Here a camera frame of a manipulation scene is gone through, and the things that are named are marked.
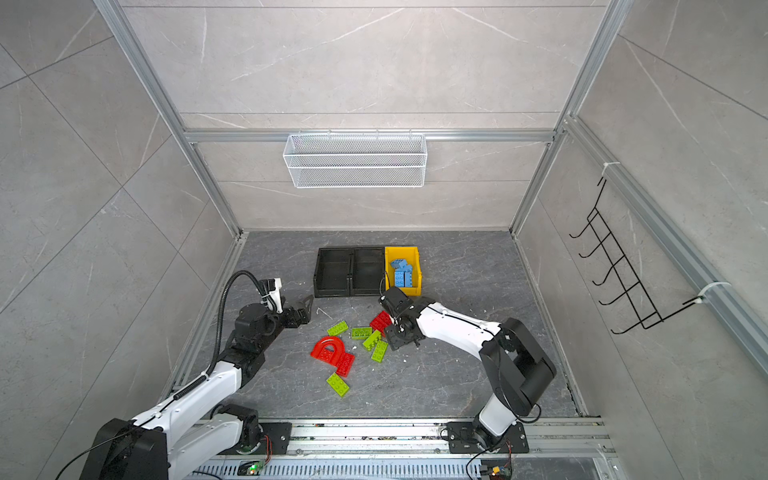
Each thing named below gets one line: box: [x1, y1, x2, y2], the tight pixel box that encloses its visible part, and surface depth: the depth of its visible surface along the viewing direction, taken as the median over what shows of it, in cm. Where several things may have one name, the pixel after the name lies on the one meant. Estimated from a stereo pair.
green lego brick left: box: [327, 320, 349, 337], surface depth 94 cm
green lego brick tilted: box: [362, 329, 382, 351], surface depth 90 cm
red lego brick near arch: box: [336, 352, 354, 378], surface depth 86 cm
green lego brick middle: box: [351, 327, 373, 340], surface depth 92 cm
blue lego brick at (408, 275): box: [405, 264, 413, 287], surface depth 103 cm
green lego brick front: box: [326, 372, 350, 398], surface depth 82 cm
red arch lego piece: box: [310, 336, 345, 367], surface depth 89 cm
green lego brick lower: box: [371, 340, 388, 363], surface depth 90 cm
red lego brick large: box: [370, 310, 392, 337], surface depth 94 cm
